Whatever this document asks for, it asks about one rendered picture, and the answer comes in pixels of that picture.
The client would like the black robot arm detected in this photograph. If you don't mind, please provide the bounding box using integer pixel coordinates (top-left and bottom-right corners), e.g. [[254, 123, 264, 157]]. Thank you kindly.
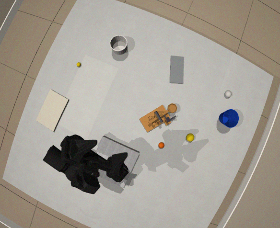
[[43, 135, 128, 194]]

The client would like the small white ball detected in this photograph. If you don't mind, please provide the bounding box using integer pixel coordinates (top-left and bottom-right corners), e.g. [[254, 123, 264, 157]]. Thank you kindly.
[[225, 90, 232, 97]]

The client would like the orange-brown ball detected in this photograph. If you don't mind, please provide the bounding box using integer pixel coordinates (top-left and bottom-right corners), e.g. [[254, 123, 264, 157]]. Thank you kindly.
[[158, 142, 164, 148]]

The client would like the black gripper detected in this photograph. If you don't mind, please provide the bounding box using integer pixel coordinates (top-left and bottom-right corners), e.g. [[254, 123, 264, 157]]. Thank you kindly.
[[61, 138, 128, 180]]

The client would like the grey cylindrical cup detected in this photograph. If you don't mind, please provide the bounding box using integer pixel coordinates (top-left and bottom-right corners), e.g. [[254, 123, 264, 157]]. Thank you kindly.
[[110, 35, 128, 55]]

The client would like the beige flat rectangular block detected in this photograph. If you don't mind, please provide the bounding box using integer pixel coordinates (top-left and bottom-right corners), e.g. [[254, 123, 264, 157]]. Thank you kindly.
[[36, 90, 69, 132]]

